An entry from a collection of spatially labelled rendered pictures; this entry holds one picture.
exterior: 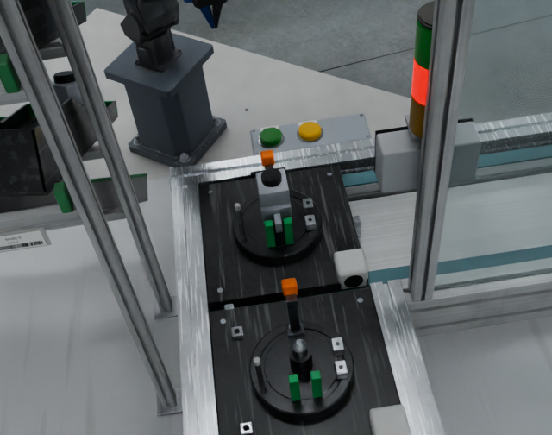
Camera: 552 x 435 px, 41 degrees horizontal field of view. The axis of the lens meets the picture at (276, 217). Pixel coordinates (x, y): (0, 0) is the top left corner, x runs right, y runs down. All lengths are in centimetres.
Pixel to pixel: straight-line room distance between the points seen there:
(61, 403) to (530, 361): 71
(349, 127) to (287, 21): 197
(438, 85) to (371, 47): 231
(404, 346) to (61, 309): 57
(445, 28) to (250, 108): 84
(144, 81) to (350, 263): 50
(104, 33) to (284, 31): 149
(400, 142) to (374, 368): 31
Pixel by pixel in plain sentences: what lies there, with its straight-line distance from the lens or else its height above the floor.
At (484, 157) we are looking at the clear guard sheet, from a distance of 91.
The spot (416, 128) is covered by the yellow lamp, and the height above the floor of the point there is 127.
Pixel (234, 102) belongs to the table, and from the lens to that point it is 156.
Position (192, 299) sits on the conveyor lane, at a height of 95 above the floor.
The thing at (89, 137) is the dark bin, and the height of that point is 125.
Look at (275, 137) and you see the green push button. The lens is 131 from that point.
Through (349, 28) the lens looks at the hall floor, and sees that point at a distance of 321.
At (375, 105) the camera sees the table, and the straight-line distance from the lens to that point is 153.
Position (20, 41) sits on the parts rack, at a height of 152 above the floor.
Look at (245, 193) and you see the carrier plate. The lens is 122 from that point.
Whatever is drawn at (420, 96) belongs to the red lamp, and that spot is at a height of 132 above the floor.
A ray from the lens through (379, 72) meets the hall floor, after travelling 297.
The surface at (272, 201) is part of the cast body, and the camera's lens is 108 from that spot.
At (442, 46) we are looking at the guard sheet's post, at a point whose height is 141.
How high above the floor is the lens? 187
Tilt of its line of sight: 50 degrees down
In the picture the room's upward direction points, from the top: 7 degrees counter-clockwise
